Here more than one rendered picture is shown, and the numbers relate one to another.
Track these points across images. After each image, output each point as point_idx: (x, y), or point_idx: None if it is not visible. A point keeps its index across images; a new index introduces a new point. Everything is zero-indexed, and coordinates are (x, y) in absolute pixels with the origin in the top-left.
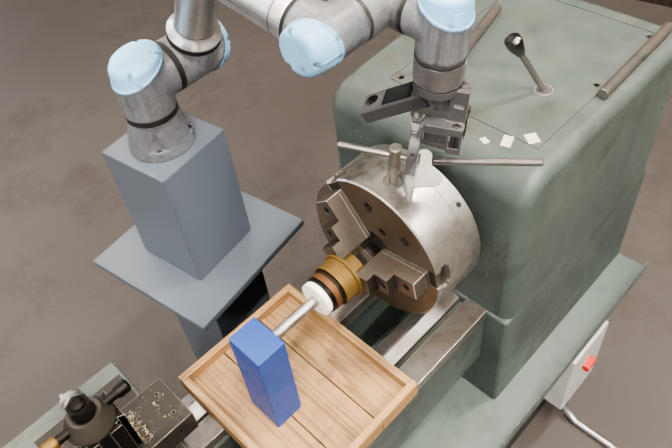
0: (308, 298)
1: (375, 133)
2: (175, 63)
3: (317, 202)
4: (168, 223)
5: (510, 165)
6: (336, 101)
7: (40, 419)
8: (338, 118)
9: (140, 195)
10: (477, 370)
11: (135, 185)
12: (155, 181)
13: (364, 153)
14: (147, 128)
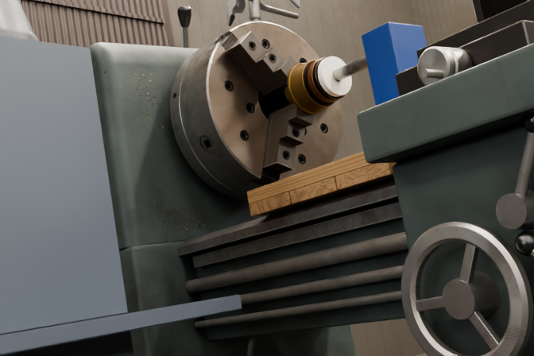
0: (329, 83)
1: (166, 66)
2: None
3: (241, 42)
4: (79, 161)
5: (291, 14)
6: (110, 52)
7: (471, 67)
8: (118, 71)
9: (25, 114)
10: (335, 346)
11: (19, 88)
12: (75, 52)
13: (195, 52)
14: None
